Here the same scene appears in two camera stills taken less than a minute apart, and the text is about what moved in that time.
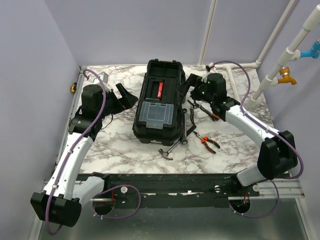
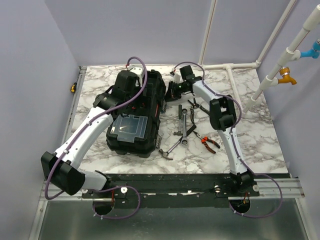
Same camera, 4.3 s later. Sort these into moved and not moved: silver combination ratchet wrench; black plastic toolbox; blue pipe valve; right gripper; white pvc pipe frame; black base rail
Moved: right gripper; black plastic toolbox
Not moved: silver combination ratchet wrench; blue pipe valve; black base rail; white pvc pipe frame
